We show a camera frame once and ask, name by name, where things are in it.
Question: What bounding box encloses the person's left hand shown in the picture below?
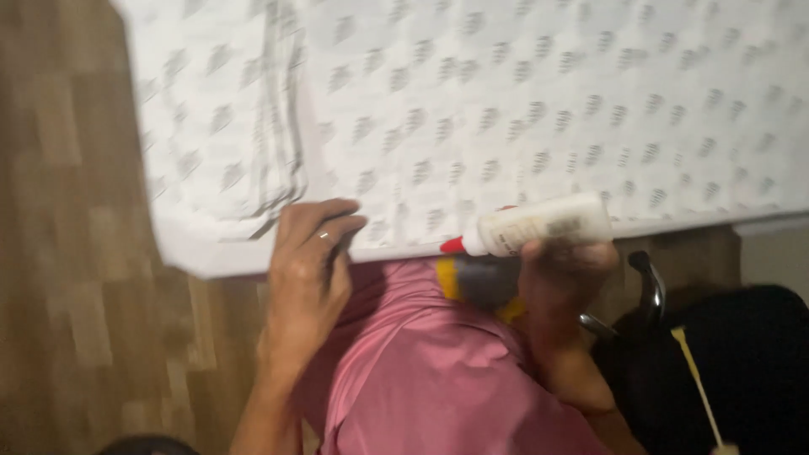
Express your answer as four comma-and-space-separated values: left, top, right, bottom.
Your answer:
258, 198, 369, 356

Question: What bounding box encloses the person's right hand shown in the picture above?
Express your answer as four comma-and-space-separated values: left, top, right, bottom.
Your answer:
517, 238, 621, 350

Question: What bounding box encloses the thin wooden stick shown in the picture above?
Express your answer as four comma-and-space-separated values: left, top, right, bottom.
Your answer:
670, 325, 742, 455

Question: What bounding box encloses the white glue bottle red cap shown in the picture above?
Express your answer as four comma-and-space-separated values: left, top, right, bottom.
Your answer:
440, 192, 614, 259

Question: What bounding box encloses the large white patterned paper sheet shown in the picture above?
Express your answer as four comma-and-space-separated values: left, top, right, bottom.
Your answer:
278, 0, 809, 250

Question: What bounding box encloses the pink shirt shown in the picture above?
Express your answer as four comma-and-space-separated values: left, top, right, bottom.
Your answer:
292, 255, 611, 455

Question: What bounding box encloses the small white patterned paper sheet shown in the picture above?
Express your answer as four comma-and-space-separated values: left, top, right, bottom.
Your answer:
113, 0, 309, 244

